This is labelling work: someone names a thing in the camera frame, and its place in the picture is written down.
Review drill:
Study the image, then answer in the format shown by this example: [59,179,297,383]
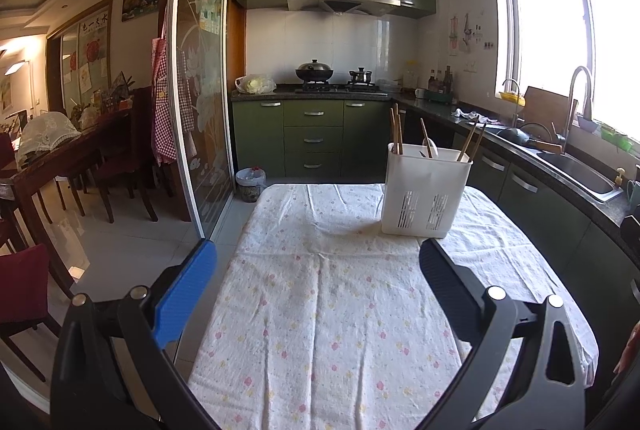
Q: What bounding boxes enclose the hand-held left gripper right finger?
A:
[419,237,587,430]

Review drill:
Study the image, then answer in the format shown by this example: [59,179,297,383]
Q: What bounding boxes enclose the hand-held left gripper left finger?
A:
[49,239,218,430]

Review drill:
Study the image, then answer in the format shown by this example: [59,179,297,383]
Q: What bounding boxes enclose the white plastic utensil holder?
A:
[381,142,474,239]

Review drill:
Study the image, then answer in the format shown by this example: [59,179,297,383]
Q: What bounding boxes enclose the white floral tablecloth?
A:
[187,182,599,430]

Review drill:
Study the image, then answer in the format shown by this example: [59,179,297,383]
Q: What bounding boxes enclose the trash bin with plastic liner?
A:
[235,166,267,203]

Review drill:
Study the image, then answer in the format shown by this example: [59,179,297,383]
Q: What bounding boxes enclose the crumpled dish rag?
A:
[450,108,493,124]

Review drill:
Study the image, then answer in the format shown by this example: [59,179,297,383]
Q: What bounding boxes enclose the red cushioned dining chair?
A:
[0,244,63,384]

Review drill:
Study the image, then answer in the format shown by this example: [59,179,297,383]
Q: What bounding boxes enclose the dark wooden dining chair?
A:
[92,87,159,224]

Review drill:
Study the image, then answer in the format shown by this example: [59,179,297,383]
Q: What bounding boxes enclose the steel kitchen sink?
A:
[535,151,624,204]

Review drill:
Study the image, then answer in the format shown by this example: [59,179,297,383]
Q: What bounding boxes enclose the dark wooden dining table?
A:
[0,110,133,297]

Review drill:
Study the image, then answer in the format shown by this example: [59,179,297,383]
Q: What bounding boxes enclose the etched glass sliding door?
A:
[165,0,237,242]

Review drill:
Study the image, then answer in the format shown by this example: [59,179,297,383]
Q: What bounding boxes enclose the red checkered apron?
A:
[151,10,194,167]

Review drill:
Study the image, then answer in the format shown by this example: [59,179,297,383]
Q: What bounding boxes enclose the green kitchen base cabinets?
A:
[231,97,640,311]

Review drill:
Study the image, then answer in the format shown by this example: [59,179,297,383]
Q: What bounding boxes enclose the group of condiment bottles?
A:
[427,66,455,97]

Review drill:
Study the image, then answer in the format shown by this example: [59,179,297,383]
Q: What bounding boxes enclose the wooden cutting board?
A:
[522,86,579,131]

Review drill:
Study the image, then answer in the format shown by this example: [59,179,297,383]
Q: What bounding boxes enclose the small steel faucet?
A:
[501,78,523,121]

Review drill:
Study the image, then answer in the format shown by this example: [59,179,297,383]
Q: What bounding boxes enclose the white lace food cover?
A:
[17,111,82,163]

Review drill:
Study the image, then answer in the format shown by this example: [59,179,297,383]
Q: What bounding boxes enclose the black gas stove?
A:
[299,81,383,94]

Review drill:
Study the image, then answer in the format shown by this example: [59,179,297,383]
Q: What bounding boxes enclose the plastic bag with vegetables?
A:
[235,75,277,95]

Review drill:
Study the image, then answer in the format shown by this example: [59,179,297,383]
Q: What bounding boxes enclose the green plastic container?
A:
[597,122,633,152]

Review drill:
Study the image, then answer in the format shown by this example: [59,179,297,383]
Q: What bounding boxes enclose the black lidded wok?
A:
[295,58,335,83]

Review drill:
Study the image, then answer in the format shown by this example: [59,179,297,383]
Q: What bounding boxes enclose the tall steel kitchen faucet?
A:
[560,66,594,156]

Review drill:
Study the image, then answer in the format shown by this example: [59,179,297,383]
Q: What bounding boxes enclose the kitchen window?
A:
[492,0,640,137]

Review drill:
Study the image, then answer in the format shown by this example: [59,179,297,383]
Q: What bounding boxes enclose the black pan with wooden handle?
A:
[497,125,563,156]

